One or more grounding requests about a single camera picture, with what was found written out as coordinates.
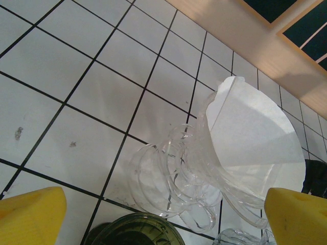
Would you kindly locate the clear round dripper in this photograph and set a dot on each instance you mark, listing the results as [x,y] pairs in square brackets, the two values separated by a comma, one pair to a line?
[235,237]

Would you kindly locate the clear ribbed dripper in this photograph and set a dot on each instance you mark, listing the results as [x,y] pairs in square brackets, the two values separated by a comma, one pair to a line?
[184,178]

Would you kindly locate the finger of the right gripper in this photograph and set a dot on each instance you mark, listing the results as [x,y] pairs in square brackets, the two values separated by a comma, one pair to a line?
[316,178]

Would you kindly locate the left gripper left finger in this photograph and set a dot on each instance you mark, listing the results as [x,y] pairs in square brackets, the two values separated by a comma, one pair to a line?
[28,219]

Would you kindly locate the white paper coffee filter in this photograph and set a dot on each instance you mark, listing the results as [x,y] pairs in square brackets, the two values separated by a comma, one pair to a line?
[250,132]

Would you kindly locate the olive green dripper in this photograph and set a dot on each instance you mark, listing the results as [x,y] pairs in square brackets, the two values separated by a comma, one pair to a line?
[132,232]

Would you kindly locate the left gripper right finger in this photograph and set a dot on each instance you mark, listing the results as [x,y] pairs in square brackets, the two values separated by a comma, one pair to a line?
[299,222]

